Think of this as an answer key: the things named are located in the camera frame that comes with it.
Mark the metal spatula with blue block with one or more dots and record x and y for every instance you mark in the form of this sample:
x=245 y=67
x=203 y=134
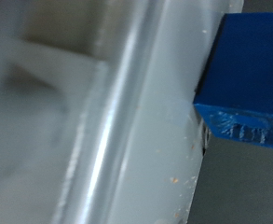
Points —
x=251 y=62

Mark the silver toaster oven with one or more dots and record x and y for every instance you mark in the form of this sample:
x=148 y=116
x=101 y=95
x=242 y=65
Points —
x=161 y=124

